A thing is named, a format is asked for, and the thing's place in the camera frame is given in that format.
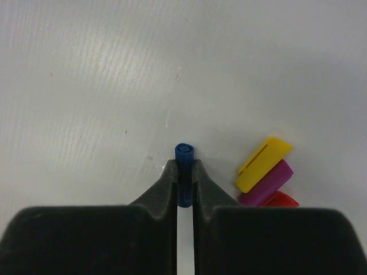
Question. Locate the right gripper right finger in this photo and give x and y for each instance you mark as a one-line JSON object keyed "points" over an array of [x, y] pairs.
{"points": [[233, 239]]}

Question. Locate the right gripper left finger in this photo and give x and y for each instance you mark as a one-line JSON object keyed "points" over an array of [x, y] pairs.
{"points": [[138, 238]]}

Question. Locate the blue pen cap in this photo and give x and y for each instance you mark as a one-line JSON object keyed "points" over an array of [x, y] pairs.
{"points": [[184, 157]]}

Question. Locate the red pen cap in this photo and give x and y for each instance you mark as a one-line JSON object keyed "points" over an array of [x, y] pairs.
{"points": [[280, 199]]}

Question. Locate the purple pen cap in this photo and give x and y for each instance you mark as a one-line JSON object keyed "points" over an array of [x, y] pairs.
{"points": [[267, 186]]}

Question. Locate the yellow pen cap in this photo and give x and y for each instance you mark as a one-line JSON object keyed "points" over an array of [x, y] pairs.
{"points": [[263, 160]]}

